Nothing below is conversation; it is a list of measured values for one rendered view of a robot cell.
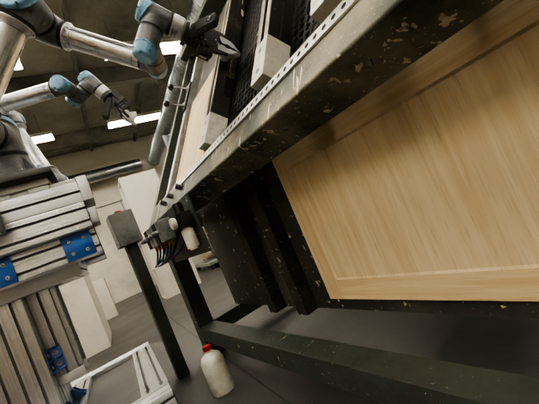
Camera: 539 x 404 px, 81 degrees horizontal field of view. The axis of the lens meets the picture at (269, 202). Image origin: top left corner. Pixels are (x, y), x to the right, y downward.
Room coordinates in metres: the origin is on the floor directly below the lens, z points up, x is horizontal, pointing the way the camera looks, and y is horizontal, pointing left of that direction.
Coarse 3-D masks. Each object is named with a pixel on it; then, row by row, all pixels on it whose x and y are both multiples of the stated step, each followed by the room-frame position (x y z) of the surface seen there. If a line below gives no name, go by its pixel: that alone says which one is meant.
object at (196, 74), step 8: (200, 56) 1.90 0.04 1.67; (200, 64) 1.89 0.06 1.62; (192, 72) 1.90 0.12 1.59; (200, 72) 1.87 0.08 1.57; (192, 80) 1.84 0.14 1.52; (192, 88) 1.82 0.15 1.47; (192, 96) 1.81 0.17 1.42; (184, 112) 1.78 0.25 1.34; (184, 120) 1.75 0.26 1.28; (184, 128) 1.74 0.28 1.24; (184, 136) 1.73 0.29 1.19; (176, 144) 1.74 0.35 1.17; (176, 152) 1.68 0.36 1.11; (176, 160) 1.67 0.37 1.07; (176, 168) 1.67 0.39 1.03; (176, 176) 1.66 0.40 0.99; (168, 184) 1.65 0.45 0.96
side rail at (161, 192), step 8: (192, 64) 2.14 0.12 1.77; (184, 72) 2.15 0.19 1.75; (184, 80) 2.08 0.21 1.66; (184, 96) 2.05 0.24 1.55; (176, 112) 2.00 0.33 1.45; (176, 120) 1.99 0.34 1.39; (176, 128) 1.97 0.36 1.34; (176, 136) 1.96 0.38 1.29; (168, 144) 1.95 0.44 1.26; (168, 152) 1.91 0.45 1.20; (168, 160) 1.90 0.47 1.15; (168, 168) 1.89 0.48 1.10; (160, 176) 1.91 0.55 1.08; (168, 176) 1.88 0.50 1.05; (160, 184) 1.84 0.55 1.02; (160, 192) 1.83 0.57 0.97
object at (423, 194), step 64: (512, 0) 0.51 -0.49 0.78; (448, 64) 0.60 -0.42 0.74; (512, 64) 0.54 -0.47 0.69; (320, 128) 0.90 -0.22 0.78; (384, 128) 0.75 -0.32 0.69; (448, 128) 0.65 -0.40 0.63; (512, 128) 0.57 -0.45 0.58; (320, 192) 0.99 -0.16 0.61; (384, 192) 0.81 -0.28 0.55; (448, 192) 0.69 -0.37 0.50; (512, 192) 0.60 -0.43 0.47; (320, 256) 1.09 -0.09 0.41; (384, 256) 0.88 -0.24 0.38; (448, 256) 0.74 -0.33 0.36; (512, 256) 0.64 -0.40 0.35
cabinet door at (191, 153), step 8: (208, 80) 1.53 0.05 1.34; (208, 88) 1.50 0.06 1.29; (200, 96) 1.61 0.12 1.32; (208, 96) 1.45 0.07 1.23; (192, 104) 1.74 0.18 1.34; (200, 104) 1.57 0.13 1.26; (192, 112) 1.68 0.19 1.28; (200, 112) 1.52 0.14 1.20; (192, 120) 1.64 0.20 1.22; (200, 120) 1.48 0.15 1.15; (192, 128) 1.58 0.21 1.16; (200, 128) 1.43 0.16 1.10; (192, 136) 1.53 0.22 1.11; (200, 136) 1.39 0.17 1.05; (184, 144) 1.65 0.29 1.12; (192, 144) 1.49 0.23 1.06; (184, 152) 1.61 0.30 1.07; (192, 152) 1.44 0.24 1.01; (200, 152) 1.32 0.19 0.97; (184, 160) 1.56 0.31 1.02; (192, 160) 1.40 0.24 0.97; (184, 168) 1.51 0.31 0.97
